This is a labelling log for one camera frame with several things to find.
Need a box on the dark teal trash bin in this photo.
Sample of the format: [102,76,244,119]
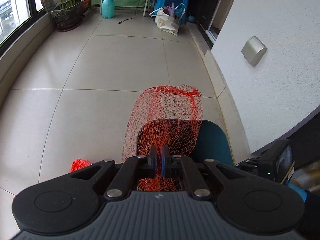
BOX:
[133,119,233,166]

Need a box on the red mesh net bag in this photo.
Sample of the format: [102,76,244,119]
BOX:
[122,85,203,192]

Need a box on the red crumpled net piece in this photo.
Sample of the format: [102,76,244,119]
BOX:
[69,159,91,172]

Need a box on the white shopping bag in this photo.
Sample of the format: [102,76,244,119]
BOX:
[149,7,180,36]

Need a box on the small blue ball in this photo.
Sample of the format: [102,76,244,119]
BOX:
[188,16,195,23]

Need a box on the teal spray bottle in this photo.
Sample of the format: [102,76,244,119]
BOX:
[101,0,115,18]

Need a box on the dark ceramic plant pot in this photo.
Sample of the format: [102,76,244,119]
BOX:
[51,0,83,32]

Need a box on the silver wall socket cover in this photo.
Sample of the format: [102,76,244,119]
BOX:
[241,36,267,67]

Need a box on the black power cable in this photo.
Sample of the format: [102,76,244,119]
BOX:
[118,0,143,25]

